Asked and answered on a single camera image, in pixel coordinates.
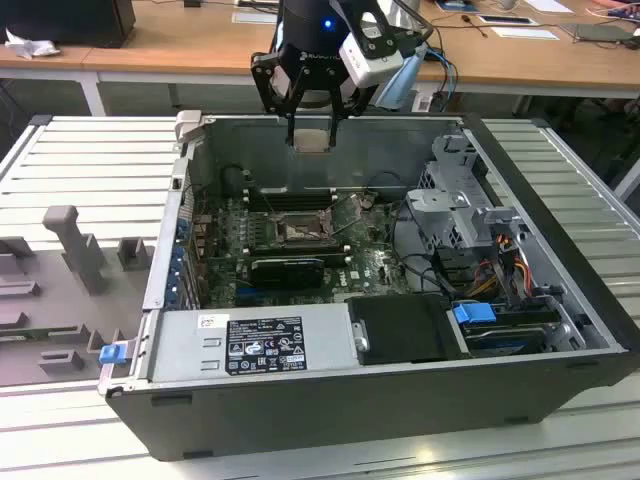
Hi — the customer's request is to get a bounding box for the metal CPU socket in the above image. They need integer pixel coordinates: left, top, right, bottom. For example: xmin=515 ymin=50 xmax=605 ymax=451
xmin=269 ymin=209 xmax=335 ymax=244

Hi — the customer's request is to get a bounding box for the black open PC case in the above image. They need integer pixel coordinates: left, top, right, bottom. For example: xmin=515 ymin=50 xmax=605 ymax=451
xmin=104 ymin=110 xmax=631 ymax=464

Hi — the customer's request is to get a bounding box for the black plastic shroud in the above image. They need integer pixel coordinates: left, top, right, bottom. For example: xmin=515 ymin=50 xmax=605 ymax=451
xmin=345 ymin=293 xmax=469 ymax=365

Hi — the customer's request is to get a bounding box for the silver square CPU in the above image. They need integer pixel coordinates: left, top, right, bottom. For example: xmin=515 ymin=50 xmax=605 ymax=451
xmin=293 ymin=128 xmax=331 ymax=153

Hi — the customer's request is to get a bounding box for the green motherboard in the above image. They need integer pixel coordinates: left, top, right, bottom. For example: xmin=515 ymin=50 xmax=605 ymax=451
xmin=199 ymin=192 xmax=416 ymax=309

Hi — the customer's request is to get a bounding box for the black computer tower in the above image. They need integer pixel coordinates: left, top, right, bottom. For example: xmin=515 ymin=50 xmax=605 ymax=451
xmin=0 ymin=0 xmax=137 ymax=50

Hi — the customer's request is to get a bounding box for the black RAM slot bank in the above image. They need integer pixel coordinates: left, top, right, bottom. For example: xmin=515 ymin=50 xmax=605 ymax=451
xmin=247 ymin=185 xmax=337 ymax=212
xmin=247 ymin=241 xmax=349 ymax=257

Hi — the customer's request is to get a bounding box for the white smartphone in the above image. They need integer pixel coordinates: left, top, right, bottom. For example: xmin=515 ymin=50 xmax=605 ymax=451
xmin=477 ymin=13 xmax=540 ymax=27

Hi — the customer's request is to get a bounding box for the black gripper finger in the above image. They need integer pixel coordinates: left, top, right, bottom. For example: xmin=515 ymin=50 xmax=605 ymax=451
xmin=250 ymin=51 xmax=307 ymax=147
xmin=327 ymin=83 xmax=376 ymax=149

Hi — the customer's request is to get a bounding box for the blue disk carrier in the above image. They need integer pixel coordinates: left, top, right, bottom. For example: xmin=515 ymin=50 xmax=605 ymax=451
xmin=452 ymin=302 xmax=497 ymax=332

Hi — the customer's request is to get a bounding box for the grey closed laptop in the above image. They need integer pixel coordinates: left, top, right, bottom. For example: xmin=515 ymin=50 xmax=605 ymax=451
xmin=558 ymin=22 xmax=629 ymax=49

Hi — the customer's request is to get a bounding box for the crumpled white paper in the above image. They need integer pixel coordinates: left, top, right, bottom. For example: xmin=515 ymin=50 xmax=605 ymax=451
xmin=3 ymin=27 xmax=62 ymax=60

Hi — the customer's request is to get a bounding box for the long wooden desk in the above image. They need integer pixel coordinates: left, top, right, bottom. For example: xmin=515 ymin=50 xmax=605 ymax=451
xmin=0 ymin=0 xmax=640 ymax=99

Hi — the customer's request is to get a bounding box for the silver power supply unit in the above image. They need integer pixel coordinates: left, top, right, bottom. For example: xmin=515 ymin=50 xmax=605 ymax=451
xmin=149 ymin=303 xmax=361 ymax=384

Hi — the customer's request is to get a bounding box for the black graphics card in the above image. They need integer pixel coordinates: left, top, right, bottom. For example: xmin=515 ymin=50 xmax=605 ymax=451
xmin=251 ymin=257 xmax=325 ymax=290

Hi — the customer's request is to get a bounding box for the grey case latch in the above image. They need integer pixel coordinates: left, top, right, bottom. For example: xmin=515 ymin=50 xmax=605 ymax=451
xmin=174 ymin=110 xmax=204 ymax=149

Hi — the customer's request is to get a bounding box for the metal socket cover frame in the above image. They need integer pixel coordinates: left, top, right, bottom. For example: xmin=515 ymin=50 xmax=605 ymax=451
xmin=329 ymin=193 xmax=369 ymax=236

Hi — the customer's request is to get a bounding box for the blue book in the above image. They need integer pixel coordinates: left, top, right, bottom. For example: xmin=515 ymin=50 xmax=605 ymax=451
xmin=434 ymin=0 xmax=482 ymax=14

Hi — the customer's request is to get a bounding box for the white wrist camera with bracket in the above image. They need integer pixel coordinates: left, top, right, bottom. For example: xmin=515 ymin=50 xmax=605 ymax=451
xmin=338 ymin=0 xmax=426 ymax=87

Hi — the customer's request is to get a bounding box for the grey metal drive cage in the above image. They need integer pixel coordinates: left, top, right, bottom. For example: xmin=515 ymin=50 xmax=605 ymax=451
xmin=404 ymin=132 xmax=531 ymax=251

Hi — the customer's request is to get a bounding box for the grey parts rack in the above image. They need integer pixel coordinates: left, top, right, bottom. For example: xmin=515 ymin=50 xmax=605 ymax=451
xmin=0 ymin=204 xmax=154 ymax=389

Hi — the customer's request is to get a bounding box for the blue cable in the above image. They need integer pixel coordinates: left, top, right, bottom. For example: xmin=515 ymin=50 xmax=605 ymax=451
xmin=424 ymin=44 xmax=459 ymax=101

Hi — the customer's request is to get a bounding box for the coloured power wire bundle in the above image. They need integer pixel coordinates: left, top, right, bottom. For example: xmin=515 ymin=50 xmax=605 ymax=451
xmin=469 ymin=234 xmax=534 ymax=301

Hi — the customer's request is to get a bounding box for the white paper sheet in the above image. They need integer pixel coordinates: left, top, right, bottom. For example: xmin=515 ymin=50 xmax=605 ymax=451
xmin=489 ymin=24 xmax=560 ymax=42

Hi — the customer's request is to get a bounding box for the small blue plastic clip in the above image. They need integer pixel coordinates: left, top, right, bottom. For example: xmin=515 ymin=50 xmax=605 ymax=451
xmin=98 ymin=343 xmax=126 ymax=365

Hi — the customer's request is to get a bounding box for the hard disk drive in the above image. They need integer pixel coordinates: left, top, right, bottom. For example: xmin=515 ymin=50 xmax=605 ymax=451
xmin=464 ymin=324 xmax=546 ymax=356

